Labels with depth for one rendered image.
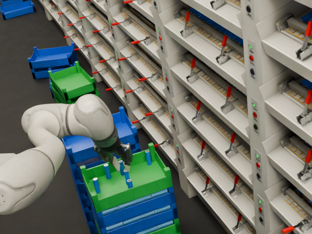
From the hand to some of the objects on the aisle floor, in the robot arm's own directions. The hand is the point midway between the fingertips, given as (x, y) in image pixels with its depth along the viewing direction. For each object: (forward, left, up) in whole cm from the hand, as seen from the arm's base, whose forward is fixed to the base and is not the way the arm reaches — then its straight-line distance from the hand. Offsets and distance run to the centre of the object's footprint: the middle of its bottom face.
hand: (121, 164), depth 201 cm
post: (+38, +34, -54) cm, 74 cm away
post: (+50, -35, -50) cm, 79 cm away
